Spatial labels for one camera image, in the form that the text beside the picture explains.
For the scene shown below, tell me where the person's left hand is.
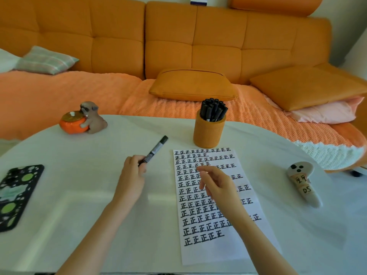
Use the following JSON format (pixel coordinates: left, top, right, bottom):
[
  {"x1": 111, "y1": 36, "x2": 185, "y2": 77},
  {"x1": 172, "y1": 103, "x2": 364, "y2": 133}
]
[{"x1": 113, "y1": 155, "x2": 147, "y2": 207}]

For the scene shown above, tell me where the person's right hand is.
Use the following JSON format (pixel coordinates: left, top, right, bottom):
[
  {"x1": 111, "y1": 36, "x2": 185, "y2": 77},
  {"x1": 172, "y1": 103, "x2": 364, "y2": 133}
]
[{"x1": 197, "y1": 166, "x2": 245, "y2": 222}]

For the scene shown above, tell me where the black marker pen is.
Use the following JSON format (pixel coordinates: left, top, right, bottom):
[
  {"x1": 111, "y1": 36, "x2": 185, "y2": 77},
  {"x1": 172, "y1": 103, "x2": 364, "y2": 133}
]
[{"x1": 138, "y1": 136, "x2": 169, "y2": 167}]

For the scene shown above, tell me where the person's right forearm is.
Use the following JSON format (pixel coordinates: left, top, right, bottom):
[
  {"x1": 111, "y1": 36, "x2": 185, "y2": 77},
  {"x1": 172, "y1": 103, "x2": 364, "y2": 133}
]
[{"x1": 229, "y1": 210, "x2": 299, "y2": 275}]

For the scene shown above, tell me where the person's left forearm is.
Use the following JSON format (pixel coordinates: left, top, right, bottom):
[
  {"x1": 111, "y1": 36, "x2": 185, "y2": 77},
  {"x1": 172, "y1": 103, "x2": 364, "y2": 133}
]
[{"x1": 55, "y1": 197, "x2": 139, "y2": 275}]

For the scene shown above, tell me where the orange pen holder cup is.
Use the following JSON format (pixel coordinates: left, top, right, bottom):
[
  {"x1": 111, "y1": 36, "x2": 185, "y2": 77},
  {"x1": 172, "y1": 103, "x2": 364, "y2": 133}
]
[{"x1": 193, "y1": 109, "x2": 227, "y2": 149}]

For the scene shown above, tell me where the bunch of black pens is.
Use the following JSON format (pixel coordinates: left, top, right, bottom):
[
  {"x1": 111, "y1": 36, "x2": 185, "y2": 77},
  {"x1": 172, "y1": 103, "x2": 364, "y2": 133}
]
[{"x1": 200, "y1": 98, "x2": 229, "y2": 122}]

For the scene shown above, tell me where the white paper sheet with characters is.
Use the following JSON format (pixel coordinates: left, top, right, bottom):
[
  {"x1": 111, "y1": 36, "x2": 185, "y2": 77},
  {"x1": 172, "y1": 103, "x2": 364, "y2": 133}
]
[{"x1": 173, "y1": 148, "x2": 283, "y2": 266}]

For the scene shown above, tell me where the dog figurine with orange fruit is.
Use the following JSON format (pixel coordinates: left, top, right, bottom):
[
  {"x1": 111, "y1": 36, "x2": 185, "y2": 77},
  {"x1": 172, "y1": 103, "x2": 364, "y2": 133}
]
[{"x1": 59, "y1": 101, "x2": 108, "y2": 135}]

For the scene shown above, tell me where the flat orange cushion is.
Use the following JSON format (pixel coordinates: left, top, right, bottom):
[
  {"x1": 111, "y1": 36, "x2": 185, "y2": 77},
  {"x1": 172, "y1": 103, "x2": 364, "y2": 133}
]
[{"x1": 148, "y1": 68, "x2": 239, "y2": 102}]

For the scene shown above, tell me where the white ghost-shaped gadget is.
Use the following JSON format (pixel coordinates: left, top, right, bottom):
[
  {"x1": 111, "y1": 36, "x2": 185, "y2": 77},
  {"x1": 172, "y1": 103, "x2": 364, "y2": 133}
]
[{"x1": 286, "y1": 161, "x2": 323, "y2": 209}]

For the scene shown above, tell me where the orange knitted throw blanket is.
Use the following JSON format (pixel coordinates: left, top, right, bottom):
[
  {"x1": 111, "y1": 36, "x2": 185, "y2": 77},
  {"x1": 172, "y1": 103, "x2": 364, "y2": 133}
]
[{"x1": 0, "y1": 70, "x2": 360, "y2": 150}]

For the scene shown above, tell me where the phone in black dotted case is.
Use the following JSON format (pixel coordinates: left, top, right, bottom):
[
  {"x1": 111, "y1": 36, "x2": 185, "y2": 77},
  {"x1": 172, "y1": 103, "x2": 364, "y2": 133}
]
[{"x1": 0, "y1": 164, "x2": 45, "y2": 233}]

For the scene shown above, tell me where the white knitted blanket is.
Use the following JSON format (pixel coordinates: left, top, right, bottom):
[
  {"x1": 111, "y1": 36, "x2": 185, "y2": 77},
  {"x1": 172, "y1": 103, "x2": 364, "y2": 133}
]
[{"x1": 292, "y1": 140, "x2": 365, "y2": 171}]

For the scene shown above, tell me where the orange sofa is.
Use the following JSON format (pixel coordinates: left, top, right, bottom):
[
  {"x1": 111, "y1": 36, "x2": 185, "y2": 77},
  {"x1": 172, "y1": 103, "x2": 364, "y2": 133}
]
[{"x1": 0, "y1": 0, "x2": 367, "y2": 173}]

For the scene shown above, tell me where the large orange cushion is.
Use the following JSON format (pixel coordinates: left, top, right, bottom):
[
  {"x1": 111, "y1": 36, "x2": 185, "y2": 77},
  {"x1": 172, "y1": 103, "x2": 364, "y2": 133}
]
[{"x1": 249, "y1": 65, "x2": 367, "y2": 112}]

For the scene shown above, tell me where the pink pillow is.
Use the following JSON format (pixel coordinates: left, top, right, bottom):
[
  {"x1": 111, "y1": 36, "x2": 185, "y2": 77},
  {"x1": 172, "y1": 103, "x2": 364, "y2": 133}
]
[{"x1": 262, "y1": 93, "x2": 365, "y2": 124}]

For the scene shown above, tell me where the plaid grey-green cushion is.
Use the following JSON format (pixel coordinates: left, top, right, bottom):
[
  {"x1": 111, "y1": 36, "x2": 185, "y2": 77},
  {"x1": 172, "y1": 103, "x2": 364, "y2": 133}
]
[{"x1": 14, "y1": 45, "x2": 80, "y2": 75}]

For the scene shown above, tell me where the white cushion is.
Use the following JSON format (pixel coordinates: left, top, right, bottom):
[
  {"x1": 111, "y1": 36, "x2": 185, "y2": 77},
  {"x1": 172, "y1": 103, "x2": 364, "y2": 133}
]
[{"x1": 0, "y1": 48, "x2": 21, "y2": 74}]

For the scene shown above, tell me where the orange sofa headrest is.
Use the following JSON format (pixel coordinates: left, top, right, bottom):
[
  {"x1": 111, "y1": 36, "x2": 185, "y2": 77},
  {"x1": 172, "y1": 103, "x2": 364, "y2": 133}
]
[{"x1": 228, "y1": 0, "x2": 325, "y2": 17}]

